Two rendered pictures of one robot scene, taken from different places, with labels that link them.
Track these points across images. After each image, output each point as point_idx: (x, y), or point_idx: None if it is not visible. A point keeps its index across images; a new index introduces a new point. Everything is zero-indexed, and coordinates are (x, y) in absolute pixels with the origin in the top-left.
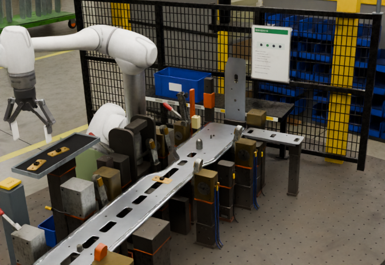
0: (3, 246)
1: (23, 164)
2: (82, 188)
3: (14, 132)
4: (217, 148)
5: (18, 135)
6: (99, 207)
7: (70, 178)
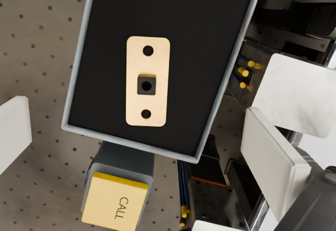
0: (36, 0)
1: (88, 83)
2: (326, 123)
3: (7, 161)
4: None
5: (19, 110)
6: (304, 35)
7: (268, 66)
